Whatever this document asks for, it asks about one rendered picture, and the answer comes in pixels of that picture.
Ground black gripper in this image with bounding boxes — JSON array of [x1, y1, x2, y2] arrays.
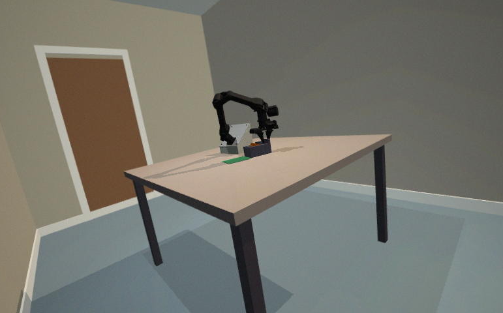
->
[[249, 117, 279, 143]]

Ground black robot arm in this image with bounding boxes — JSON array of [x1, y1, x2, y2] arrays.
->
[[212, 91, 279, 145]]

